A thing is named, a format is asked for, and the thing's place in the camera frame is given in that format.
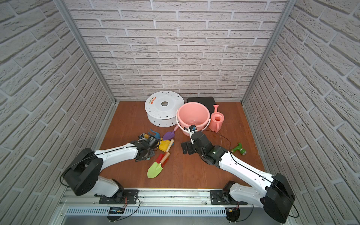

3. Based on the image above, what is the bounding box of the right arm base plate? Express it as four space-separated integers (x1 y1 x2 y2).
210 189 248 206

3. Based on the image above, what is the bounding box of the green toy drill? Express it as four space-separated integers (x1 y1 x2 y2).
231 142 247 156

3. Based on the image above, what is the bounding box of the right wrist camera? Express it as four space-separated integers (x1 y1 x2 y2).
188 125 197 144

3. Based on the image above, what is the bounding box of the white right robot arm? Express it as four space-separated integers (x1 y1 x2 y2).
186 130 296 224

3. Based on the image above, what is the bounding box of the black tool case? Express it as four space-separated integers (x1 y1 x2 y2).
187 97 216 114

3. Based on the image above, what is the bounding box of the pink plastic bucket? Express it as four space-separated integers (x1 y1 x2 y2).
175 102 211 137

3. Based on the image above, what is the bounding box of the purple toy trowel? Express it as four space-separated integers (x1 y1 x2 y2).
163 125 179 141

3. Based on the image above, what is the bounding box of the yellow toy shovel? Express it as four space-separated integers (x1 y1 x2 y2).
158 139 174 152

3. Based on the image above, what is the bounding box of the white cable spool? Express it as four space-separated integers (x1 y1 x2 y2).
144 91 184 128

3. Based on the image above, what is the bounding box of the aluminium mounting rail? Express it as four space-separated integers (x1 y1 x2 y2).
55 188 256 220

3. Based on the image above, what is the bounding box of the pink watering can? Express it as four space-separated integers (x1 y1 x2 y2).
209 105 225 133

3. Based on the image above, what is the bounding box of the blue toy rake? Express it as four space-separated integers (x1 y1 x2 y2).
149 129 161 140

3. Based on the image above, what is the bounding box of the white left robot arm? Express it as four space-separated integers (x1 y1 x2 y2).
60 136 160 200

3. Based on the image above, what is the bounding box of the green toy spade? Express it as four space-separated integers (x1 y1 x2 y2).
147 162 165 179

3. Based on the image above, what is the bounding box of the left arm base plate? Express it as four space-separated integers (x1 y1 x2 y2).
99 189 139 205

